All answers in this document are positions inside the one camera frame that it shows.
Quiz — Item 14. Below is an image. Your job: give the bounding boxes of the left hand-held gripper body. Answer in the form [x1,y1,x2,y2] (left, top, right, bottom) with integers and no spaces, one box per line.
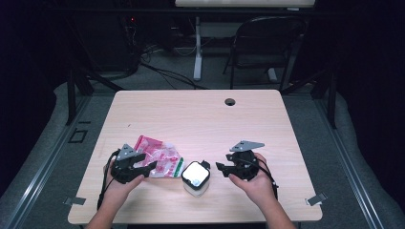
[110,143,145,185]

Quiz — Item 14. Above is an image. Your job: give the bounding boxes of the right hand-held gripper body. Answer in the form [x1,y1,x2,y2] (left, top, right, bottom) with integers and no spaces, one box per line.
[228,139,266,182]

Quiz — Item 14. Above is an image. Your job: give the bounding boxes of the dark equipment rack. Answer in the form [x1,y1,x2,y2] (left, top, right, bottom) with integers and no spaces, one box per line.
[79,12,141,74]

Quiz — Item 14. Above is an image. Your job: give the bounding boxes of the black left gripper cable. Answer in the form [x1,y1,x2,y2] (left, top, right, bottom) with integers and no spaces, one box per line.
[96,149,120,211]

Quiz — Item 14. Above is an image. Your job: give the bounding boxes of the person's left hand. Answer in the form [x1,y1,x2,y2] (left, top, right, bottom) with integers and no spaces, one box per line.
[103,164,146,207]

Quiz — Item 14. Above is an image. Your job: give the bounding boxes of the grey metal table bracket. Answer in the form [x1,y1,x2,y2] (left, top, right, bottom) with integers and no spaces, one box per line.
[305,192,329,207]
[63,197,87,206]

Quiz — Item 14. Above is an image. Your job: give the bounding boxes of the black folding chair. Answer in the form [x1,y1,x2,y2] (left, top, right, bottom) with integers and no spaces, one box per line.
[223,15,309,92]

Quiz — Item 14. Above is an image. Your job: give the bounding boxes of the aluminium floor rail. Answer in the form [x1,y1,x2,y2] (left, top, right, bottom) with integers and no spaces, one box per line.
[313,98,383,229]
[6,94,94,229]

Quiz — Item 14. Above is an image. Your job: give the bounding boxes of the black floor cables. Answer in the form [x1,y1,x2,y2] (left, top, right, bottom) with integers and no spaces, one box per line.
[138,44,208,91]

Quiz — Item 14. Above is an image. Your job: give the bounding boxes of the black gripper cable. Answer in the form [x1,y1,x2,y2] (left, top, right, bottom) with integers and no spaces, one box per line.
[96,149,120,211]
[254,156,280,201]

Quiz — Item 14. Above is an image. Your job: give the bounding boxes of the black metal frame post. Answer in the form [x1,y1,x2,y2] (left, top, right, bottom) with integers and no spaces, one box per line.
[65,68,125,126]
[280,68,338,130]

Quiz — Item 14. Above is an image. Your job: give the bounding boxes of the red and white plastic bag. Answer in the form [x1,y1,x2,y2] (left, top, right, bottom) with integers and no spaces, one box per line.
[133,135,185,179]

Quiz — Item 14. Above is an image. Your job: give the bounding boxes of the person's right hand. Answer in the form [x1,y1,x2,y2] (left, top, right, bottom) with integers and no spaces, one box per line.
[228,152,279,208]

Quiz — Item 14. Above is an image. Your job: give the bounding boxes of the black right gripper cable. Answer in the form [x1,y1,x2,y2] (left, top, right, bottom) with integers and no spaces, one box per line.
[254,156,280,201]

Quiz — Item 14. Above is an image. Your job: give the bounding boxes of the white standing desk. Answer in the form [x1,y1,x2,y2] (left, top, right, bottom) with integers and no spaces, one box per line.
[174,0,316,82]

